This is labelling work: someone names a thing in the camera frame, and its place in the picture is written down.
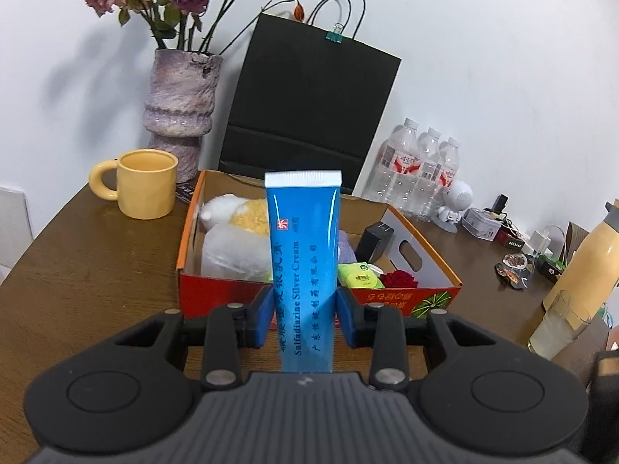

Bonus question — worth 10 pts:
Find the green tissue pack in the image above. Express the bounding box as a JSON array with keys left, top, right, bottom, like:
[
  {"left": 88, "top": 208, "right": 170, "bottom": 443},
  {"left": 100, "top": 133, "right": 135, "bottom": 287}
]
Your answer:
[{"left": 338, "top": 262, "right": 384, "bottom": 289}]

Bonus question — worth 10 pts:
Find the red rose flower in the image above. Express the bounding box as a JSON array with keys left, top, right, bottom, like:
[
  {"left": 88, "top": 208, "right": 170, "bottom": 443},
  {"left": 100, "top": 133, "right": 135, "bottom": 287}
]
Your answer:
[{"left": 380, "top": 270, "right": 419, "bottom": 289}]

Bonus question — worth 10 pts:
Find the grey power adapter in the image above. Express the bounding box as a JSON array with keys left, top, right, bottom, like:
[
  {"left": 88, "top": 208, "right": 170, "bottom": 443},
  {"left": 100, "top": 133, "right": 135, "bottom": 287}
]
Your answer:
[{"left": 355, "top": 221, "right": 395, "bottom": 263}]

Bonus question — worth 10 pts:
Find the white wet wipes pack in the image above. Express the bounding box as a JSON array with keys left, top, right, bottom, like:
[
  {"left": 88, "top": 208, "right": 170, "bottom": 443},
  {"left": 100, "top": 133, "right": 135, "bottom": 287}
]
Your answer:
[{"left": 200, "top": 223, "right": 272, "bottom": 283}]

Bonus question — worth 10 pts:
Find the yellow white plush toy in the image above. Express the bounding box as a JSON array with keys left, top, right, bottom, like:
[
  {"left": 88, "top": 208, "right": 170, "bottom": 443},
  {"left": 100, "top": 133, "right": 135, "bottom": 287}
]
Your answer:
[{"left": 199, "top": 194, "right": 270, "bottom": 236}]

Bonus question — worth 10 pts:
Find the blue cream tube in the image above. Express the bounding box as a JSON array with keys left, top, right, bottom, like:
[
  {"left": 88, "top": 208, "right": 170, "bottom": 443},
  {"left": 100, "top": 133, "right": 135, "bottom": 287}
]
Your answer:
[{"left": 264, "top": 171, "right": 342, "bottom": 373}]

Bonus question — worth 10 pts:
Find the purple knitted cloth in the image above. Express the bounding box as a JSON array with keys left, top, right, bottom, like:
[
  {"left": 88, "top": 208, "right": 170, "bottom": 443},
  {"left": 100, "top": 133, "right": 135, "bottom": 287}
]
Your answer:
[{"left": 338, "top": 229, "right": 357, "bottom": 264}]

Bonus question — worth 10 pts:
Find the red cardboard box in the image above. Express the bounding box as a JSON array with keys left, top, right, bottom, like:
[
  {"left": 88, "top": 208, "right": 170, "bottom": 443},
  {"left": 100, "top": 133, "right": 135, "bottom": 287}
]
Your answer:
[{"left": 177, "top": 171, "right": 462, "bottom": 324}]

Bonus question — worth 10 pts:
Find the left water bottle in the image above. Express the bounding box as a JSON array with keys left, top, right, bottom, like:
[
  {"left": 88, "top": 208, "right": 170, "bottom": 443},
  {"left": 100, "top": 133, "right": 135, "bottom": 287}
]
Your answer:
[{"left": 363, "top": 118, "right": 421, "bottom": 210}]

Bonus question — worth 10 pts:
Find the water bottle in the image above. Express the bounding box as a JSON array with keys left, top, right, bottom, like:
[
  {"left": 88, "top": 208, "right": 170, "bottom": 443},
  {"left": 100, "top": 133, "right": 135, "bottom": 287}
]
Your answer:
[
  {"left": 404, "top": 127, "right": 441, "bottom": 221},
  {"left": 428, "top": 137, "right": 461, "bottom": 219},
  {"left": 363, "top": 118, "right": 421, "bottom": 210}
]

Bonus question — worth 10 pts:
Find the white robot figurine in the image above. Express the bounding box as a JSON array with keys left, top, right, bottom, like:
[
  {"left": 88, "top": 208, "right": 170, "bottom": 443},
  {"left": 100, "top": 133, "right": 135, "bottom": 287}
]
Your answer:
[{"left": 431, "top": 180, "right": 473, "bottom": 234}]

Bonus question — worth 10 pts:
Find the dark snack packet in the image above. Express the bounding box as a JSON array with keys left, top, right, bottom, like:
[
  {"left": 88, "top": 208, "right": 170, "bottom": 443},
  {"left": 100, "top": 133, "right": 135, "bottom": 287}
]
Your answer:
[{"left": 494, "top": 252, "right": 534, "bottom": 291}]

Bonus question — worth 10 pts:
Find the yellow mug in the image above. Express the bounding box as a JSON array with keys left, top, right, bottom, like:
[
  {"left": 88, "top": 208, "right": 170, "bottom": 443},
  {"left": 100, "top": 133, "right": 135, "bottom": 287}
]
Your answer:
[{"left": 88, "top": 149, "right": 178, "bottom": 220}]

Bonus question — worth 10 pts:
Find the right water bottle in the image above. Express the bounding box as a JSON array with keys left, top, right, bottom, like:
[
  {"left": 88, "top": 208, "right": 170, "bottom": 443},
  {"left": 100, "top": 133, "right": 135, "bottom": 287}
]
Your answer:
[{"left": 428, "top": 137, "right": 461, "bottom": 219}]

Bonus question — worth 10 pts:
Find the middle water bottle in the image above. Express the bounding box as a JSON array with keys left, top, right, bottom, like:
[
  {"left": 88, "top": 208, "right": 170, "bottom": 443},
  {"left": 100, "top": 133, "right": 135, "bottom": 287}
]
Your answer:
[{"left": 404, "top": 127, "right": 441, "bottom": 221}]

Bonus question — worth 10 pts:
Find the plastic cup with drink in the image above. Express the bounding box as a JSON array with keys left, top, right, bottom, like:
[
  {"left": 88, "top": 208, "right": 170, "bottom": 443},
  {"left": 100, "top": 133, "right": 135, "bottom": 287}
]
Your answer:
[{"left": 527, "top": 290, "right": 592, "bottom": 359}]

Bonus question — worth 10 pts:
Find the black paper bag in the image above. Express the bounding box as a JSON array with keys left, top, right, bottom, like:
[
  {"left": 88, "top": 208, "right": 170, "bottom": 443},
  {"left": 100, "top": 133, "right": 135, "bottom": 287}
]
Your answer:
[{"left": 218, "top": 14, "right": 401, "bottom": 193}]

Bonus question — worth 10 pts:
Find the purple ceramic vase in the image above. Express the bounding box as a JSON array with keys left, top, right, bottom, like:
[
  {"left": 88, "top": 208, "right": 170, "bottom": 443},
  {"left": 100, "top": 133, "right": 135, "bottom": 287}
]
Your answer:
[{"left": 143, "top": 49, "right": 222, "bottom": 183}]

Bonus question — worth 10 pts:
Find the yellow thermos bottle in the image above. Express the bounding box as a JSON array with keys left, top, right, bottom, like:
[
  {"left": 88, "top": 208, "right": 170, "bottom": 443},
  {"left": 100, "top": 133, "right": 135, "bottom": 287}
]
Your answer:
[{"left": 542, "top": 200, "right": 619, "bottom": 317}]

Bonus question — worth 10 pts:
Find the black charger on cable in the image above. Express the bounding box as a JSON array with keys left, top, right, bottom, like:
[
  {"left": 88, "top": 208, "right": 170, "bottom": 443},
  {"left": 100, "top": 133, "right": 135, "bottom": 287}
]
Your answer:
[{"left": 486, "top": 194, "right": 525, "bottom": 250}]

